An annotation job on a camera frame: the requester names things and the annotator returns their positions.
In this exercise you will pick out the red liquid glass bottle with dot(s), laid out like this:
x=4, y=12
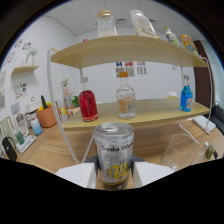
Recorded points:
x=88, y=106

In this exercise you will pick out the red wall poster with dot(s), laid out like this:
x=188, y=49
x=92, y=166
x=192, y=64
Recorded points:
x=129, y=69

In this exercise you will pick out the brown door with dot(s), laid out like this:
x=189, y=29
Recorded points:
x=202, y=83

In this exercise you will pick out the white flowers in vase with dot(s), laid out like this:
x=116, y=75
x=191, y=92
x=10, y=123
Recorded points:
x=65, y=83

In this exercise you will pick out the clear bottle with green cap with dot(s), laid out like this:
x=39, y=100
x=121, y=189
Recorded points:
x=171, y=36

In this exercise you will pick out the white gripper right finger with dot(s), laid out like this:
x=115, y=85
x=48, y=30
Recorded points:
x=151, y=173

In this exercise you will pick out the silver black soda water can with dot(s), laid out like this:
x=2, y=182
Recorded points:
x=114, y=153

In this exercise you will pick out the white bottle with red cap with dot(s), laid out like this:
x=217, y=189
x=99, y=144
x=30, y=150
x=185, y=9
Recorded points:
x=172, y=94

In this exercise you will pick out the glass jar with cork lid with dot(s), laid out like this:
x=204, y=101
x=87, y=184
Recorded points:
x=106, y=25

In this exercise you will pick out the clear bottle with orange cap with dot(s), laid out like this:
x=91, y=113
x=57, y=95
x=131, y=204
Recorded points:
x=126, y=101

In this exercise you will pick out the black chair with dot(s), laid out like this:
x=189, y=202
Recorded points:
x=218, y=118

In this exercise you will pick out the clear drinking glass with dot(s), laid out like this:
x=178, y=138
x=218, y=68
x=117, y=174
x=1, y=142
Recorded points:
x=178, y=153

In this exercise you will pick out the orange basket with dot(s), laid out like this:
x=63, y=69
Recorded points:
x=46, y=117

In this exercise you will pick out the small pink bottle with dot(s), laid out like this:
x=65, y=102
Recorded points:
x=85, y=40

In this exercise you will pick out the wooden wall shelf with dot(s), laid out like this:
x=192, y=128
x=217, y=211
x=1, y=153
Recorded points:
x=25, y=69

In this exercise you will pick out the blue liquid glass bottle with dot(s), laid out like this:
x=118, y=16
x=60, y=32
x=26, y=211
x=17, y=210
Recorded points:
x=186, y=98

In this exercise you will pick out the multicoloured wall poster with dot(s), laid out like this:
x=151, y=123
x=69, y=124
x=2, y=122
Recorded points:
x=141, y=68

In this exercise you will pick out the white and blue jar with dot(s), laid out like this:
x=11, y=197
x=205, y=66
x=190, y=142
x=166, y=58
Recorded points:
x=36, y=127

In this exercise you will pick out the black handbag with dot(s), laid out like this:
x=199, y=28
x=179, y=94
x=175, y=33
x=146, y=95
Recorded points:
x=9, y=150

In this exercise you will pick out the yellow printed can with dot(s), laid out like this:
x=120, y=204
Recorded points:
x=190, y=45

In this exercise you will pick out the blue wall poster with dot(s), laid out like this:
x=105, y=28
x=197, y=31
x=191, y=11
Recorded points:
x=119, y=69

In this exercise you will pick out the green potted plant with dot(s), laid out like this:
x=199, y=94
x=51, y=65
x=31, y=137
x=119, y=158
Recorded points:
x=75, y=101

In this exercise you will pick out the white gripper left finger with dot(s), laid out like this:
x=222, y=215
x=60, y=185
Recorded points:
x=78, y=174

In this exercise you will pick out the white tray with teal cup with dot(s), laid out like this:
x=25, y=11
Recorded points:
x=26, y=143

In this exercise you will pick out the white pouch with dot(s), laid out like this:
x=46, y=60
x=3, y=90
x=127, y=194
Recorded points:
x=204, y=123

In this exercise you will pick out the large white bottle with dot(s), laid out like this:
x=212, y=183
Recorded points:
x=142, y=24

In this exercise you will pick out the clear cup of limes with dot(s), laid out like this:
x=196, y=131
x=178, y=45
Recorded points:
x=210, y=152

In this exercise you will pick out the white frame wooden shelf rack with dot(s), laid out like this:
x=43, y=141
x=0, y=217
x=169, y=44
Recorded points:
x=126, y=51

